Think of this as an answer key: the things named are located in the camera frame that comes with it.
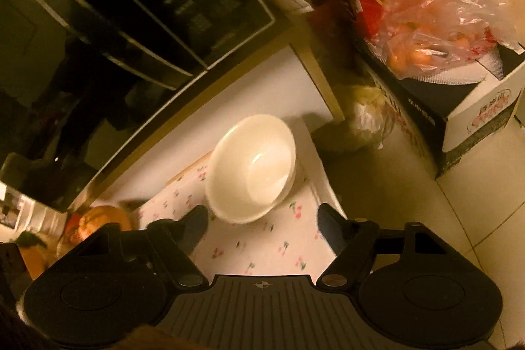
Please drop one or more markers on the white bowl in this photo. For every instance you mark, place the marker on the white bowl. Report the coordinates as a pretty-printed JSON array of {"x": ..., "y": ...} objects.
[{"x": 254, "y": 161}]

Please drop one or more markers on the plastic bag of oranges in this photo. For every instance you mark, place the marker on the plastic bag of oranges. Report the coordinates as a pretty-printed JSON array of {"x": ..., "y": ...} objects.
[{"x": 443, "y": 18}]

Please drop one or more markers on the crumpled pale plastic bag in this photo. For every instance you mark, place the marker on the crumpled pale plastic bag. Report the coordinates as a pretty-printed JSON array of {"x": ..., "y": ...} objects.
[{"x": 361, "y": 116}]

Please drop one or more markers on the black microwave oven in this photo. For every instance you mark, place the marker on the black microwave oven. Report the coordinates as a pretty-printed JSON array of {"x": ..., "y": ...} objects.
[{"x": 102, "y": 26}]

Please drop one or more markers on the large orange citrus fruit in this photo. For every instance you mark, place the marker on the large orange citrus fruit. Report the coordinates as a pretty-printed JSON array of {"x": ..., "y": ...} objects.
[{"x": 100, "y": 225}]

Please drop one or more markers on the cherry print tablecloth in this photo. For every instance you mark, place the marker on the cherry print tablecloth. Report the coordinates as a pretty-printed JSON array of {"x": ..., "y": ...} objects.
[{"x": 287, "y": 235}]

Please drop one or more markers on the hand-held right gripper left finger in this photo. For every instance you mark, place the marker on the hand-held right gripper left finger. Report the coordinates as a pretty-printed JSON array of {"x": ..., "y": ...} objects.
[{"x": 195, "y": 229}]

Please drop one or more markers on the white printed cardboard box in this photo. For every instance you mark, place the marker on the white printed cardboard box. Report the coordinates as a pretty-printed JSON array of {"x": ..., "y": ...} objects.
[{"x": 463, "y": 120}]

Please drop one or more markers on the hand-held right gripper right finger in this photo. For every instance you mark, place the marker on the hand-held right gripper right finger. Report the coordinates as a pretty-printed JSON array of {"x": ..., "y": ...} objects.
[{"x": 330, "y": 227}]

